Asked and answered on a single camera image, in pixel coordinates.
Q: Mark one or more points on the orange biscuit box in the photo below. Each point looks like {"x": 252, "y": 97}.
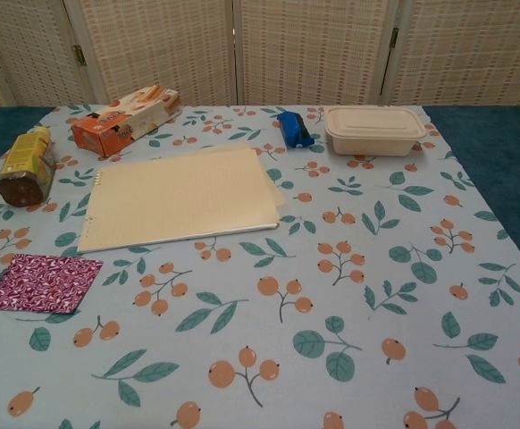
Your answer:
{"x": 117, "y": 125}

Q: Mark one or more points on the beige lidded lunch box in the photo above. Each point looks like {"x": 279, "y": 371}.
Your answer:
{"x": 371, "y": 132}

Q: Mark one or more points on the cream loose-leaf paper pad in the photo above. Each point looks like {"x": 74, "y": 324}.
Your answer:
{"x": 175, "y": 196}

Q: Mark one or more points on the blue snack packet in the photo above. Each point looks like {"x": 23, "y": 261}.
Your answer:
{"x": 293, "y": 129}

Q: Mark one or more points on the tea bottle with yellow label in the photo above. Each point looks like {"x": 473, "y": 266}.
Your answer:
{"x": 23, "y": 156}

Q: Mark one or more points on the light blue fruit-print tablecloth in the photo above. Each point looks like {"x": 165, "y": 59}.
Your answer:
{"x": 331, "y": 290}

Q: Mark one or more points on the brass screen hinge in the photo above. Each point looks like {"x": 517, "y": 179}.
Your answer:
{"x": 394, "y": 38}
{"x": 79, "y": 56}

